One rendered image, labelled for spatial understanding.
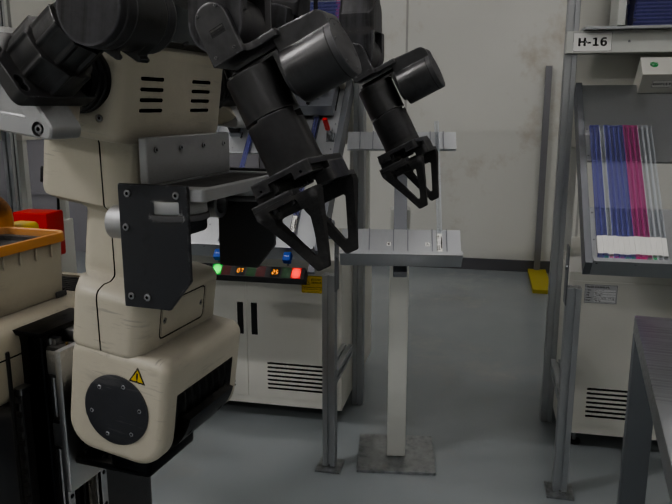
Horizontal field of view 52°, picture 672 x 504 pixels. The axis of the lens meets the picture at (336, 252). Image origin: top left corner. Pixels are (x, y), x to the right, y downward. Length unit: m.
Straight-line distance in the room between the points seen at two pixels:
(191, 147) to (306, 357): 1.60
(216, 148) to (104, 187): 0.18
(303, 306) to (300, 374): 0.26
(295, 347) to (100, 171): 1.62
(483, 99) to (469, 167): 0.47
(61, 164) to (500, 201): 4.17
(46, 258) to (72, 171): 0.29
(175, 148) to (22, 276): 0.40
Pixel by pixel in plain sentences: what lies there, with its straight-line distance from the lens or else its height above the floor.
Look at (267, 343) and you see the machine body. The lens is 2.53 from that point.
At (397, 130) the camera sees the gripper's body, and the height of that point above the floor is 1.10.
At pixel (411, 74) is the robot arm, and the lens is 1.07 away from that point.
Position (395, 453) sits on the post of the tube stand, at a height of 0.02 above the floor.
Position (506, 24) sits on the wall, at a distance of 4.95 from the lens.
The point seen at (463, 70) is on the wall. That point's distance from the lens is 4.93.
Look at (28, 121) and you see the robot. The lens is 0.83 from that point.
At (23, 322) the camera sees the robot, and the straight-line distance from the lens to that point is 1.20.
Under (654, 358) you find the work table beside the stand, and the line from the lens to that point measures 1.05.
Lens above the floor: 1.14
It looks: 12 degrees down
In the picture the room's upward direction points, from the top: straight up
